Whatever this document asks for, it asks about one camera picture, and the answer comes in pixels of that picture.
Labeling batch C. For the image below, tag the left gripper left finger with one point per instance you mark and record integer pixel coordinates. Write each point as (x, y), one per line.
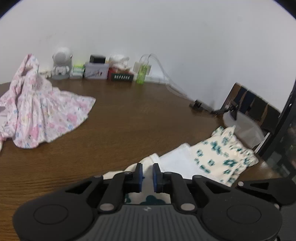
(117, 188)

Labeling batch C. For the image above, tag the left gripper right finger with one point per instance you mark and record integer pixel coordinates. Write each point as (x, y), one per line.
(175, 186)

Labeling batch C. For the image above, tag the cream teal floral garment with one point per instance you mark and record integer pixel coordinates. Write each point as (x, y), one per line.
(221, 158)

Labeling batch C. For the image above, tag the white storage bag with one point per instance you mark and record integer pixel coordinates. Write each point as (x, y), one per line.
(246, 129)

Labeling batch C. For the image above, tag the brown wooden shelf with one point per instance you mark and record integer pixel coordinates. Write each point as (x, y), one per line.
(253, 106)

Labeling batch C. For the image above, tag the white power strip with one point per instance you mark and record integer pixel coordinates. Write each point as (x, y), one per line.
(156, 79)

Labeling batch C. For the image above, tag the green spray bottle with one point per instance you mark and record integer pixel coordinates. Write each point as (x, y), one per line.
(141, 74)

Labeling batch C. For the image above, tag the red black tissue box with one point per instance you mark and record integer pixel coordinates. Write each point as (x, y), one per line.
(119, 69)

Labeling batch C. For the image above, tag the white tin box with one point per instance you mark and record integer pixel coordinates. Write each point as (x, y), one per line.
(96, 71)

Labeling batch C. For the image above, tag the pink floral dress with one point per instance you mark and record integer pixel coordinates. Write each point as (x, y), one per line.
(34, 112)

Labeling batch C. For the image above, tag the white charger plug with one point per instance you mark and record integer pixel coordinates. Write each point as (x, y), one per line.
(137, 66)

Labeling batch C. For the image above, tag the green white small box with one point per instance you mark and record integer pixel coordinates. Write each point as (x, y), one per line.
(77, 71)

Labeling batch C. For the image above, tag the black small box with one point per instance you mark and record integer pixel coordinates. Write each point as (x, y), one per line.
(97, 59)

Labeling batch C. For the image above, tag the white robot figurine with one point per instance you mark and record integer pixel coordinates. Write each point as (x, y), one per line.
(62, 64)

